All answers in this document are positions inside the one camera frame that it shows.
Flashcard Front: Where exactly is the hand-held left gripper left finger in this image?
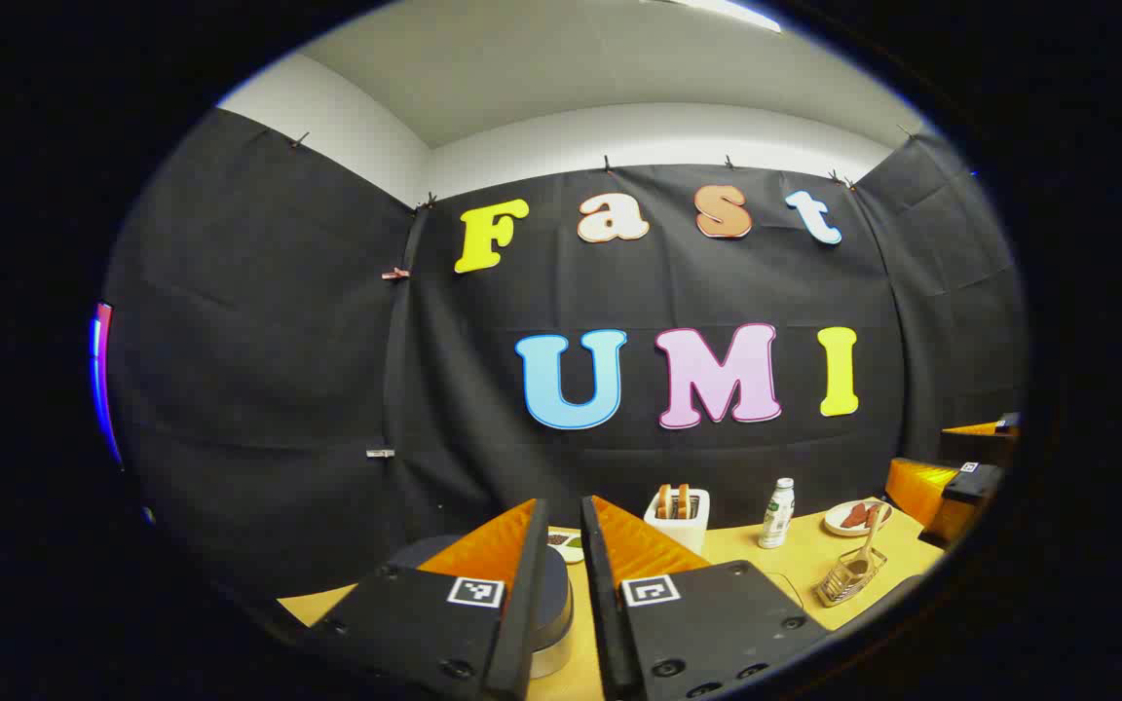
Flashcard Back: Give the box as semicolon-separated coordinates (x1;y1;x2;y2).
311;498;550;701

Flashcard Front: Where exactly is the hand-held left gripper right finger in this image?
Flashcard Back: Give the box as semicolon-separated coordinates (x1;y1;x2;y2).
580;495;828;701

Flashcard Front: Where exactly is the dark grey rice cooker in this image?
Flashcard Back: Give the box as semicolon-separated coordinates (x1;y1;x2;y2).
388;533;576;681

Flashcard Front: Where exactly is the wooden spoon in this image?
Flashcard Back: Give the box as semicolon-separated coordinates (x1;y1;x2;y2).
843;506;885;582

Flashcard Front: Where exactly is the metal wire chopstick holder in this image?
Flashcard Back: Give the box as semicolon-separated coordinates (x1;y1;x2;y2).
814;547;888;609

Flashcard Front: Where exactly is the white round plate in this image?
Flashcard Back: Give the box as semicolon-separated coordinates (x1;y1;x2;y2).
822;499;893;537

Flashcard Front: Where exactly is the white toaster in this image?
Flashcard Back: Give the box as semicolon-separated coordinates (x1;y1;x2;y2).
644;487;711;556

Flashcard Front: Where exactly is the white drink bottle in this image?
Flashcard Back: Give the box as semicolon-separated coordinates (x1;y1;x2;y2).
758;477;796;550

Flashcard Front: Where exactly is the black backdrop cloth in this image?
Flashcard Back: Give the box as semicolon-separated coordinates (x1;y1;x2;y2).
98;107;1028;624

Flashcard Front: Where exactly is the computer monitor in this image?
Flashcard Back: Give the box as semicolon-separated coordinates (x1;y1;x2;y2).
91;304;124;463

